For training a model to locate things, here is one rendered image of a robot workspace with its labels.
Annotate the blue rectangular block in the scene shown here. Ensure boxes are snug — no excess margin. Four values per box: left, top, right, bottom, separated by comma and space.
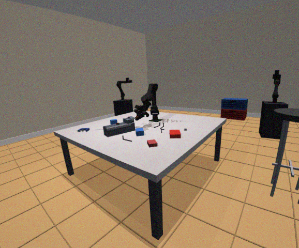
110, 119, 117, 125

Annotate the red rectangular block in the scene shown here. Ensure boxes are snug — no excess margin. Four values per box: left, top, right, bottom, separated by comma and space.
147, 139, 158, 147
170, 130, 181, 138

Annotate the blue cube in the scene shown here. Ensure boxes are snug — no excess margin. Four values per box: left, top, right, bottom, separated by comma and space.
136, 128, 144, 136

